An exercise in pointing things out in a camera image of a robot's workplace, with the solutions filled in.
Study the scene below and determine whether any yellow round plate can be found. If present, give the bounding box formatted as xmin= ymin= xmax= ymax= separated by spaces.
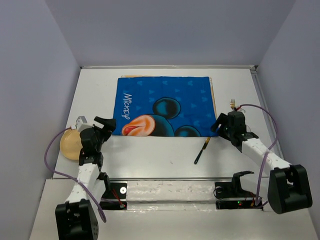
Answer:
xmin=59 ymin=129 xmax=83 ymax=161

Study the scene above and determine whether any gold fork black handle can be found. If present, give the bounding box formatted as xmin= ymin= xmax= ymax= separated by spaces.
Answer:
xmin=230 ymin=98 xmax=237 ymax=112

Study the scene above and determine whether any gold knife black handle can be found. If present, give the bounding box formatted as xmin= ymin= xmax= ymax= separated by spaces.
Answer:
xmin=193 ymin=137 xmax=211 ymax=165

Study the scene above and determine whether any blue Mickey cloth placemat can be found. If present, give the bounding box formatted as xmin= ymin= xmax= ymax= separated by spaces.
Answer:
xmin=113 ymin=76 xmax=217 ymax=137

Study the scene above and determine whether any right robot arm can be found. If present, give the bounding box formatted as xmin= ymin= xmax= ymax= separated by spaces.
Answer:
xmin=211 ymin=111 xmax=313 ymax=214

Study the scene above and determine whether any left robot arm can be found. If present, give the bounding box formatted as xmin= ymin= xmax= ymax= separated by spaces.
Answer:
xmin=55 ymin=116 xmax=116 ymax=240

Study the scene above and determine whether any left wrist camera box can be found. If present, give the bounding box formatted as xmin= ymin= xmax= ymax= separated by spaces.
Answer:
xmin=75 ymin=116 xmax=89 ymax=132

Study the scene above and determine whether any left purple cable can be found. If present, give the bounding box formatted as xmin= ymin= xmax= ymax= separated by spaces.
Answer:
xmin=43 ymin=126 xmax=108 ymax=223

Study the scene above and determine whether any purple cable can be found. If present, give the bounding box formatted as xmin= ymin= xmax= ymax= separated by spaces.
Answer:
xmin=43 ymin=126 xmax=108 ymax=223
xmin=236 ymin=103 xmax=280 ymax=208

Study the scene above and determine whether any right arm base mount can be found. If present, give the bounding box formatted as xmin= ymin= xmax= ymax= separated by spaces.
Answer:
xmin=213 ymin=170 xmax=264 ymax=210

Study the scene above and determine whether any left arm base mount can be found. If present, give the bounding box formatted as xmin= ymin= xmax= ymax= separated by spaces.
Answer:
xmin=100 ymin=175 xmax=128 ymax=211

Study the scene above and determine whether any aluminium table edge rail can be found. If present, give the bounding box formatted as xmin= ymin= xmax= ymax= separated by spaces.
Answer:
xmin=80 ymin=65 xmax=258 ymax=71

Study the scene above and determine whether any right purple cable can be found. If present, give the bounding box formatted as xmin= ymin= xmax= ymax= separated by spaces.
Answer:
xmin=236 ymin=103 xmax=280 ymax=208

